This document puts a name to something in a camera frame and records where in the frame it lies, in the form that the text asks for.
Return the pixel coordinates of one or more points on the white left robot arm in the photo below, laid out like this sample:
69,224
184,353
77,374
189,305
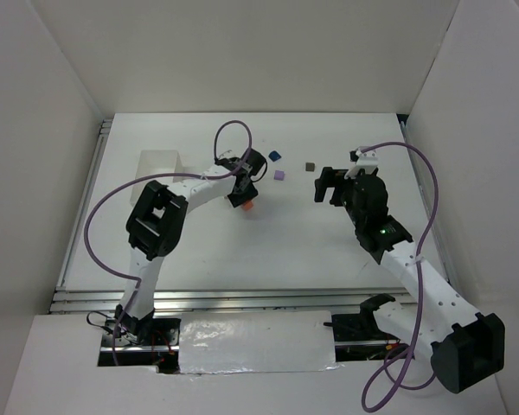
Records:
155,227

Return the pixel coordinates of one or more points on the purple wood cube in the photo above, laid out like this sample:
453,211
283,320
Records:
279,175

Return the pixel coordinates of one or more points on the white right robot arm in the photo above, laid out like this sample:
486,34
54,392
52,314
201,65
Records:
462,345

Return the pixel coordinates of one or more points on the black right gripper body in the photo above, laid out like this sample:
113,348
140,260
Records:
334,186

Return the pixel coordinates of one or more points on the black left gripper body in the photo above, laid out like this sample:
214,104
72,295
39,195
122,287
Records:
240,195

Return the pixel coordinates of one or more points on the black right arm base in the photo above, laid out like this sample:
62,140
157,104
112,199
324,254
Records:
356,328

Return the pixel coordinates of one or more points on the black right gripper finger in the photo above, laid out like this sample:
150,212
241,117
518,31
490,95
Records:
323,183
340,185

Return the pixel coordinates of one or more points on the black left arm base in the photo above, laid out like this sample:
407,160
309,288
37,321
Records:
161,333

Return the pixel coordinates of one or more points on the aluminium front rail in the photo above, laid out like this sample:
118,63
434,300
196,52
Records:
166,301

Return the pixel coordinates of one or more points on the orange wood cube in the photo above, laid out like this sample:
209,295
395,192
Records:
247,206

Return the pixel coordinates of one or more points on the silver foil sheet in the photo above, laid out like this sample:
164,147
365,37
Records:
256,342

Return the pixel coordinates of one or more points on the aluminium left rail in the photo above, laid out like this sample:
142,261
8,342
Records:
104,131

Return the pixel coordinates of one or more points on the blue wood block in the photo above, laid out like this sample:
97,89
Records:
274,156

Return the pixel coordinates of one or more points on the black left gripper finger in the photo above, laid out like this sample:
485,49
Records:
250,191
236,200

